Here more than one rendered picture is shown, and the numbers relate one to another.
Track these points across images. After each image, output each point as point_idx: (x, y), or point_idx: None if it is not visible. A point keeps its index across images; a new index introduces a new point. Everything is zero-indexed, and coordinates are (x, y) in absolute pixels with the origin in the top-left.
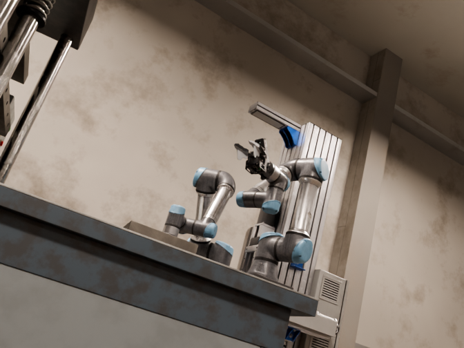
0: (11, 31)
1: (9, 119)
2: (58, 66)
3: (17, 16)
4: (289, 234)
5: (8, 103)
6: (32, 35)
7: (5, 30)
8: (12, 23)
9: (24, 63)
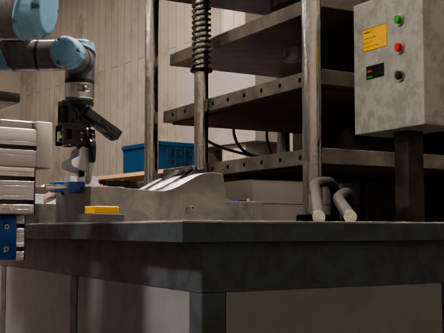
0: (266, 34)
1: (295, 77)
2: None
3: (244, 40)
4: None
5: (265, 86)
6: (194, 84)
7: (193, 106)
8: (258, 37)
9: (287, 20)
